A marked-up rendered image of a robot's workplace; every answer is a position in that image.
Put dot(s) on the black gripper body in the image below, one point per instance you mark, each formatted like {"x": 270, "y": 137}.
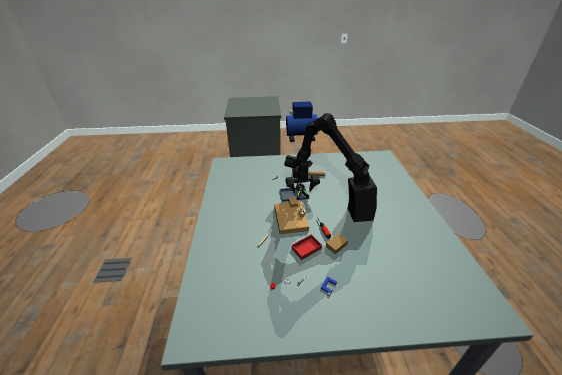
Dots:
{"x": 302, "y": 177}

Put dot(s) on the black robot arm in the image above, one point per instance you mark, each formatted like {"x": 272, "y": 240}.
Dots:
{"x": 327, "y": 125}

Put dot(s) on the red shallow tray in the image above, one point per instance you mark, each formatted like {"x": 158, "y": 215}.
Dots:
{"x": 303, "y": 247}

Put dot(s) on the blue c-shaped clamp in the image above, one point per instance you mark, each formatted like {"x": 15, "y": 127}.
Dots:
{"x": 323, "y": 287}

